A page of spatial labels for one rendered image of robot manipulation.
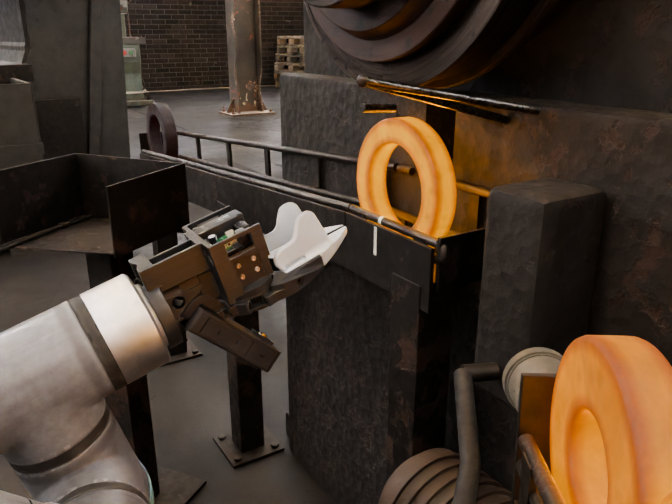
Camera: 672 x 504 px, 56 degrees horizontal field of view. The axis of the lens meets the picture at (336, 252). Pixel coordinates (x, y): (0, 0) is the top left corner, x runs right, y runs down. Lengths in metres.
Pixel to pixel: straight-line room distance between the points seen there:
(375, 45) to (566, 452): 0.52
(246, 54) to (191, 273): 7.30
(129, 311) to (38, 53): 3.05
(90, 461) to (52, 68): 3.08
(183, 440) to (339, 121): 0.92
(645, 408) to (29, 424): 0.44
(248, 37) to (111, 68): 4.32
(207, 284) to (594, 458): 0.35
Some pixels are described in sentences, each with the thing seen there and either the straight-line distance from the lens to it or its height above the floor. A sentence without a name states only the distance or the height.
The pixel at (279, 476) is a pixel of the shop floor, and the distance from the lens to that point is 1.52.
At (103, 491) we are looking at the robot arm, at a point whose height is 0.60.
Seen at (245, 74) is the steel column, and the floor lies 0.46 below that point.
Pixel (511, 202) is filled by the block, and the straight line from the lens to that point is 0.65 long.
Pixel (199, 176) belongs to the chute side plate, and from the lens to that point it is 1.45.
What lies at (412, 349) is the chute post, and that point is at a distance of 0.83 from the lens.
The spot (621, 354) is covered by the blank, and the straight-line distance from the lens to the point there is 0.38.
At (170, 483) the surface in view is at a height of 0.01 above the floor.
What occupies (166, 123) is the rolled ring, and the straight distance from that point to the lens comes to 1.76.
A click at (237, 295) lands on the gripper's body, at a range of 0.58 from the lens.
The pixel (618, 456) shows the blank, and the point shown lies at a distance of 0.37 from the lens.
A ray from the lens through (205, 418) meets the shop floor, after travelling 1.73.
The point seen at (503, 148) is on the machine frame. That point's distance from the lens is 0.80.
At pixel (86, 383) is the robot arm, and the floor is 0.68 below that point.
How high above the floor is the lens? 0.95
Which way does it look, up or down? 19 degrees down
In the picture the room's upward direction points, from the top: straight up
